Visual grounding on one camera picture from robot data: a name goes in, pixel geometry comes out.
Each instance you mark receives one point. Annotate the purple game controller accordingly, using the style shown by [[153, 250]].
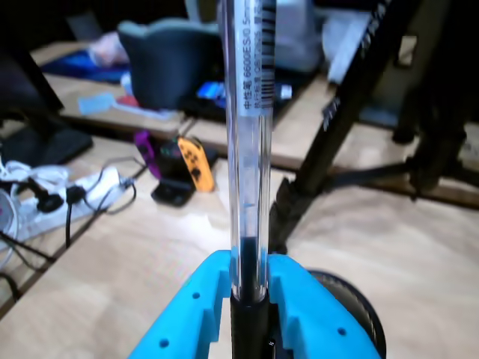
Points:
[[147, 149]]

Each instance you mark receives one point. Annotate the blue paper stack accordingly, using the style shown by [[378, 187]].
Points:
[[209, 91]]

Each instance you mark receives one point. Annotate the black monitor stand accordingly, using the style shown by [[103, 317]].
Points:
[[37, 146]]

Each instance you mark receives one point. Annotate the red notebook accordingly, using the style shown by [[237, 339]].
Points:
[[127, 100]]

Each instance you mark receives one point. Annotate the light blue tag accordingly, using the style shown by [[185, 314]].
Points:
[[93, 104]]

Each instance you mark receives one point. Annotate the grey office chair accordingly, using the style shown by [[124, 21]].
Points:
[[168, 63]]

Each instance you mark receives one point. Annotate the black camera tripod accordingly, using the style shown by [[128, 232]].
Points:
[[329, 142]]

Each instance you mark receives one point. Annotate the white power strip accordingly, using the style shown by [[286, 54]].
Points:
[[37, 220]]

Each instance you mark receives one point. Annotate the orange game controller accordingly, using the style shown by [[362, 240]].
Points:
[[194, 164]]

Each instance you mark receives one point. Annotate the black mesh pen holder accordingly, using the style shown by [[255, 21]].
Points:
[[359, 303]]

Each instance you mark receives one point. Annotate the clear stick pen black cap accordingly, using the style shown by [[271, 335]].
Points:
[[249, 149]]

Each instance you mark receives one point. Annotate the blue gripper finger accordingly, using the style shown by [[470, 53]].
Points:
[[187, 321], [318, 329]]

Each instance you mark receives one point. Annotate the black controller charging dock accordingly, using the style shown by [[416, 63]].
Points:
[[170, 192]]

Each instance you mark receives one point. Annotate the blue cloth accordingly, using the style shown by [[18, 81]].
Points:
[[75, 71]]

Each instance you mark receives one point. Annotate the grey tray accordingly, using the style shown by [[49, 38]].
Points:
[[348, 48]]

